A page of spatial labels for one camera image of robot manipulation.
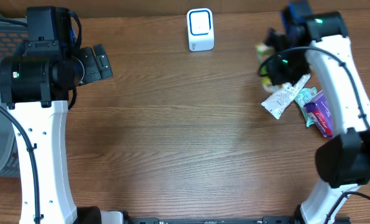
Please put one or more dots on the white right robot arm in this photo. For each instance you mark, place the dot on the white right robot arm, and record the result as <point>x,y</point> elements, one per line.
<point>320,43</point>

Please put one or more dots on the green snack pouch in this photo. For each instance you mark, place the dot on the green snack pouch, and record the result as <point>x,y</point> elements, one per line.
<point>263,52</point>

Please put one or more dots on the brown cardboard back panel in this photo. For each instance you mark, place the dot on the brown cardboard back panel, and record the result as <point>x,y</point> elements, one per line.
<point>118,8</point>

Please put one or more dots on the black front rail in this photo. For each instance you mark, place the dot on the black front rail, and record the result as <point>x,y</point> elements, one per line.
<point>263,220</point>

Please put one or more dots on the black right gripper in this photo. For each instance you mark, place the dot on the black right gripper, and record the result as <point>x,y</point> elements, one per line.
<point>273,40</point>

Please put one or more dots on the purple snack packet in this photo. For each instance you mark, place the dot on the purple snack packet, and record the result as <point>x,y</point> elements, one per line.
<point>318,110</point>

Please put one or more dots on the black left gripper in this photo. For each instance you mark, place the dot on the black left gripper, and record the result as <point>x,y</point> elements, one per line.
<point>101,62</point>

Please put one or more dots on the teal packet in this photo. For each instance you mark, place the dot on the teal packet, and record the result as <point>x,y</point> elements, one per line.
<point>304,96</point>

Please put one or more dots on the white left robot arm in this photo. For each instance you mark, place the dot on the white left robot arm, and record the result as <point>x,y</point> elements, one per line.
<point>38,85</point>

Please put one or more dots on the white tube gold cap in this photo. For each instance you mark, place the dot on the white tube gold cap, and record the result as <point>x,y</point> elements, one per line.
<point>283,97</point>

